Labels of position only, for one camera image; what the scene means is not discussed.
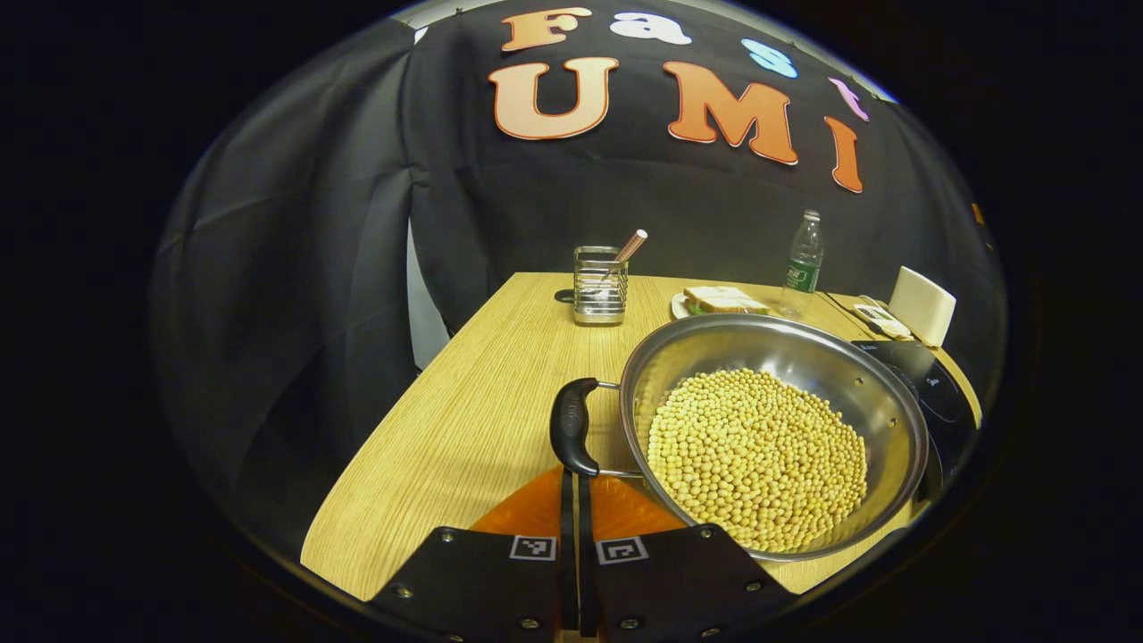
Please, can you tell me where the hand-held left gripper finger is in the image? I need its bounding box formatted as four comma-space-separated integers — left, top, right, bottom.
576, 473, 796, 643
366, 464, 572, 643

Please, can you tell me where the pile of yellow soybeans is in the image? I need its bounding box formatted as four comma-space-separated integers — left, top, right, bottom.
647, 368, 869, 553

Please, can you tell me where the steel pot with black handle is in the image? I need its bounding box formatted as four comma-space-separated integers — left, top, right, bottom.
549, 313, 930, 564

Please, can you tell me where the black induction cooktop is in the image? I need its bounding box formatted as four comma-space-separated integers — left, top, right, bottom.
848, 339, 979, 501

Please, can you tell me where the small white plate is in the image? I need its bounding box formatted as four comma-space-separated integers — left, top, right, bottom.
671, 293, 778, 321

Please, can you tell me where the sandwich with lettuce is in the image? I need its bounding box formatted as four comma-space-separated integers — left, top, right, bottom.
683, 286, 771, 315

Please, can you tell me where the clear water bottle green label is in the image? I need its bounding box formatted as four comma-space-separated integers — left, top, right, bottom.
779, 210, 824, 320

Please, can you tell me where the white divided dish of beans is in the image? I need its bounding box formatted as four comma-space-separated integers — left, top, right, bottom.
853, 302, 914, 340

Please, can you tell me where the white toaster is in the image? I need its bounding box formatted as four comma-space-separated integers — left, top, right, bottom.
889, 266, 957, 347

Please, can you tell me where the wire utensil holder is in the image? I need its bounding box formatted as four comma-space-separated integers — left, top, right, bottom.
572, 246, 630, 327

